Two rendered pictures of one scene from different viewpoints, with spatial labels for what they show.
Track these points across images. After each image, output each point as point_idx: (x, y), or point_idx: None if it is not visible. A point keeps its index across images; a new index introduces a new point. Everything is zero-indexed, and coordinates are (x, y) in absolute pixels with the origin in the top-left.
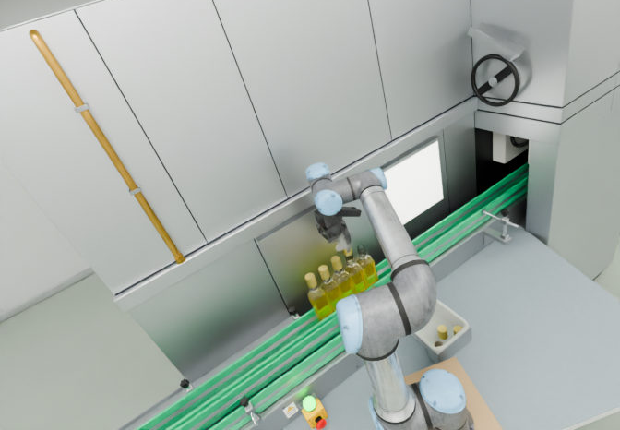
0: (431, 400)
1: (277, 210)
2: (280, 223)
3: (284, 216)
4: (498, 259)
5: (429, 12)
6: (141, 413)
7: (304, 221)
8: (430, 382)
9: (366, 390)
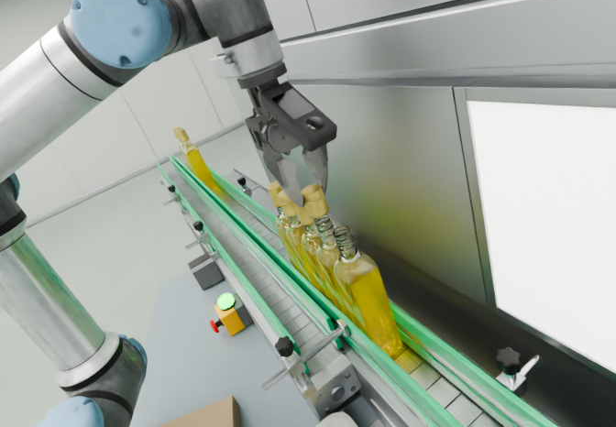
0: (49, 411)
1: (291, 46)
2: (313, 78)
3: (302, 65)
4: None
5: None
6: (255, 180)
7: (325, 99)
8: (71, 413)
9: (249, 381)
